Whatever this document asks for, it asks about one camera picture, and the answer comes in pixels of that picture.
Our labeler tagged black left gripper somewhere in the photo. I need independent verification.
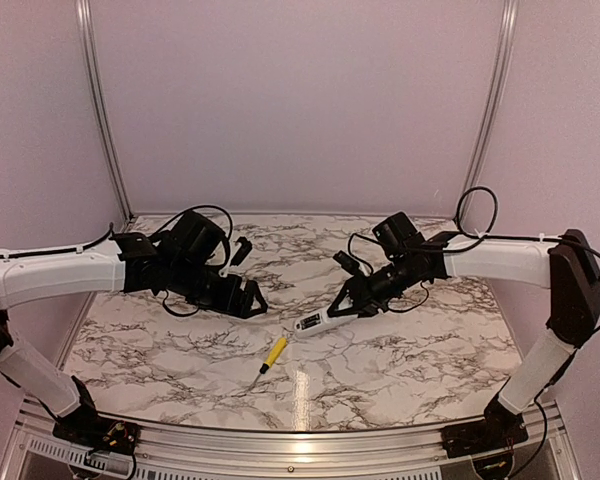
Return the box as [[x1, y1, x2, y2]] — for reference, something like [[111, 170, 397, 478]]
[[168, 256, 269, 318]]

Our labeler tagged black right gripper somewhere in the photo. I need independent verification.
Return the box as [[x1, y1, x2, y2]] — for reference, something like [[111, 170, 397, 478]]
[[327, 254, 420, 319]]

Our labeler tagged white remote control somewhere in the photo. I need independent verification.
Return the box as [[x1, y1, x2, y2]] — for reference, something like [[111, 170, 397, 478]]
[[292, 308, 357, 338]]

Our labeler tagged yellow handled screwdriver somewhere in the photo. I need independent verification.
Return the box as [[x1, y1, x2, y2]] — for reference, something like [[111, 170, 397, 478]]
[[251, 337, 288, 387]]

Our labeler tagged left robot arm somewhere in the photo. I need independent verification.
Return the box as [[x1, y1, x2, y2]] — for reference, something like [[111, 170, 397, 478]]
[[0, 207, 268, 445]]

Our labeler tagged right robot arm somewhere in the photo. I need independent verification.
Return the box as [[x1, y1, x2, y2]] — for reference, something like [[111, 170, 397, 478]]
[[327, 212, 600, 448]]

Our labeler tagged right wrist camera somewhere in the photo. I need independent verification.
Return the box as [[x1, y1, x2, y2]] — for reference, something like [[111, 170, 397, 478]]
[[333, 251, 366, 276]]

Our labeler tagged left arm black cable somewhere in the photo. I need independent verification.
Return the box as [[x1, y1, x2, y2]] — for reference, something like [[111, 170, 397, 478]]
[[0, 203, 234, 317]]

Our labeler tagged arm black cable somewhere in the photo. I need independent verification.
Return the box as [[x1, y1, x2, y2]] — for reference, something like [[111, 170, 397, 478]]
[[0, 203, 234, 317], [347, 186, 600, 331]]

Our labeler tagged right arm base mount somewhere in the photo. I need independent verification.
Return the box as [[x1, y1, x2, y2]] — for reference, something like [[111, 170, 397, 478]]
[[441, 420, 529, 458]]

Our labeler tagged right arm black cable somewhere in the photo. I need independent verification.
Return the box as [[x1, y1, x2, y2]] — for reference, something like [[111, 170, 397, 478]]
[[347, 186, 600, 331]]

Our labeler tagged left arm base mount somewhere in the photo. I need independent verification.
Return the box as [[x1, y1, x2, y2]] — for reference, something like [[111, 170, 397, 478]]
[[53, 418, 140, 455]]

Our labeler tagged front aluminium rail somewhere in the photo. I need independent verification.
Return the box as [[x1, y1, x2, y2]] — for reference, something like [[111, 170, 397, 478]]
[[0, 397, 581, 480]]

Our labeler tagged right aluminium frame post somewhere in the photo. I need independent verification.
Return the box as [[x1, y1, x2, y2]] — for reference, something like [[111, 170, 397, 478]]
[[462, 0, 522, 194]]

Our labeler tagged aluminium frame post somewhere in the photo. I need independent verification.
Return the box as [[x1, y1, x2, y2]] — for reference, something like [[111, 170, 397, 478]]
[[462, 0, 522, 194], [75, 0, 133, 223]]

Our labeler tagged left aluminium frame post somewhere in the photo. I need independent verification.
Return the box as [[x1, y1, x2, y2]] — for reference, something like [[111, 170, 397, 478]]
[[75, 0, 133, 223]]

